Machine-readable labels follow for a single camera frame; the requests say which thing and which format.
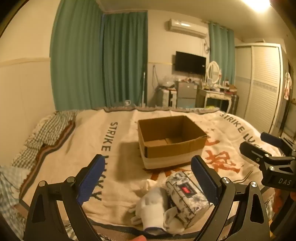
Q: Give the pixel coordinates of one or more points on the cardboard box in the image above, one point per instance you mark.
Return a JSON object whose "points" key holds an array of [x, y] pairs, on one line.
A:
{"points": [[171, 143]]}

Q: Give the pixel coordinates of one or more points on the floral tissue pack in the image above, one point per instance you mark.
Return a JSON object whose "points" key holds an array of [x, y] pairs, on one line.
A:
{"points": [[188, 194]]}

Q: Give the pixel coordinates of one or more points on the white socks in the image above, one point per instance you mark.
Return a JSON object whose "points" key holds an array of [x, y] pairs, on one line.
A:
{"points": [[173, 220]]}

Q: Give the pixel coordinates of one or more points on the white air conditioner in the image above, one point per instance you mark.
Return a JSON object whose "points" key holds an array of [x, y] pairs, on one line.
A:
{"points": [[187, 28]]}

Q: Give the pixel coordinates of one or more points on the white cloth glove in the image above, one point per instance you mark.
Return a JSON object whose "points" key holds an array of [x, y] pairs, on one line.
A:
{"points": [[146, 186]]}

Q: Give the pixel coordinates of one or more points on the grey mini fridge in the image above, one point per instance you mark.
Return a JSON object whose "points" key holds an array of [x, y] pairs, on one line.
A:
{"points": [[186, 92]]}

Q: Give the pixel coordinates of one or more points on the narrow green curtain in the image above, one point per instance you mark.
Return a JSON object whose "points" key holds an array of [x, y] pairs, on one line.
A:
{"points": [[220, 53]]}

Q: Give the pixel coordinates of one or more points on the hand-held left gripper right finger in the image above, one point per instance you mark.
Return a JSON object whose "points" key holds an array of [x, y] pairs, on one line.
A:
{"points": [[205, 183]]}

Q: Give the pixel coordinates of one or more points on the cream printed blanket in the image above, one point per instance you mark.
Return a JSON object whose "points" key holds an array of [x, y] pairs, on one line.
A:
{"points": [[92, 132]]}

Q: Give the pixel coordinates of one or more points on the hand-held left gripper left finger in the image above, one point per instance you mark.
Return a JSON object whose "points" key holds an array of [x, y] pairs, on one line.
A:
{"points": [[90, 178]]}

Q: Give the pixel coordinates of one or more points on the ceiling light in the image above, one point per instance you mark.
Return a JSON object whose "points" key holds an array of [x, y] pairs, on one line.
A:
{"points": [[257, 4]]}

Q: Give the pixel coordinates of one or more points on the small orange object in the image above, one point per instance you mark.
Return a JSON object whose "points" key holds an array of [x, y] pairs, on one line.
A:
{"points": [[140, 238]]}

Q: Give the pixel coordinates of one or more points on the white low cabinet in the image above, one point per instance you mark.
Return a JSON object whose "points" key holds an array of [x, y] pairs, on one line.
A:
{"points": [[165, 97]]}

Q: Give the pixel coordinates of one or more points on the white slatted wardrobe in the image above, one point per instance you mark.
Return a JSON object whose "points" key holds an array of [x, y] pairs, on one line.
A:
{"points": [[263, 85]]}

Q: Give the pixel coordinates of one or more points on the white dressing table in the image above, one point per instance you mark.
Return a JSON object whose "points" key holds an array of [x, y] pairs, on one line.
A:
{"points": [[215, 95]]}

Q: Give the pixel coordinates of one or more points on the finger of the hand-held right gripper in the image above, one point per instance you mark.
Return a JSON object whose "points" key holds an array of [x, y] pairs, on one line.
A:
{"points": [[271, 138], [252, 150]]}

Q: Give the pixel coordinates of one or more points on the wide green curtain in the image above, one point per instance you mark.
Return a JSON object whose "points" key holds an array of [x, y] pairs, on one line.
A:
{"points": [[76, 58]]}

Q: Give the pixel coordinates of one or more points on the blue plaid cloth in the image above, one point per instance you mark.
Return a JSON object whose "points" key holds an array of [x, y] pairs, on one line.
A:
{"points": [[11, 192]]}

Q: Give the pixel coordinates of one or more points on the white sock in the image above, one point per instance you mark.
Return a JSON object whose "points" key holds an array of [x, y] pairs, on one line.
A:
{"points": [[153, 206]]}

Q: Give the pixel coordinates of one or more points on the black wall television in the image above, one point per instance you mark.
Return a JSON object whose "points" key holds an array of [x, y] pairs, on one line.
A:
{"points": [[190, 62]]}

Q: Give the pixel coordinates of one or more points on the hanging patterned garment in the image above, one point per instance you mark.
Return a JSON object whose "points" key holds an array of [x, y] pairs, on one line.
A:
{"points": [[288, 85]]}

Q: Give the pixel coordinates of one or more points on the green checkered bed sheet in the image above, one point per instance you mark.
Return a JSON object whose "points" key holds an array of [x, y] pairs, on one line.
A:
{"points": [[50, 129]]}

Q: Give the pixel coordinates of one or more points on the oval white vanity mirror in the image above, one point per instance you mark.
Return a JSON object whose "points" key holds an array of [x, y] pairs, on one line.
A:
{"points": [[213, 73]]}

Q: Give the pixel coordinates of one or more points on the white mop pole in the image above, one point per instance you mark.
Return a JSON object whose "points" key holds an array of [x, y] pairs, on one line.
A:
{"points": [[143, 90]]}

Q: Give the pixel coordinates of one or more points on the clear plastic bag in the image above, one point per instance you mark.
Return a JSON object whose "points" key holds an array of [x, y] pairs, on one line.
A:
{"points": [[167, 83]]}

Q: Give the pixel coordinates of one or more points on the small white cup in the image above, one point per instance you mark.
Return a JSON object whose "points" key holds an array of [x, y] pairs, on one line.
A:
{"points": [[128, 102]]}

